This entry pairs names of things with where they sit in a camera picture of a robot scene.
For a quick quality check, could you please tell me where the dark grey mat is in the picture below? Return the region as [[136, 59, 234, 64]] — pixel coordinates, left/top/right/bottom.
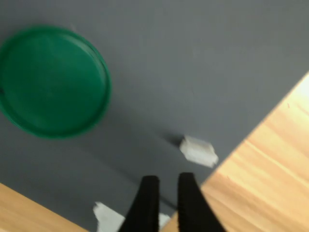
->
[[0, 0, 309, 232]]

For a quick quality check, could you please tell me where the round green lid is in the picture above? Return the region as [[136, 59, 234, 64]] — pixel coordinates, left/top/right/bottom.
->
[[0, 25, 112, 141]]

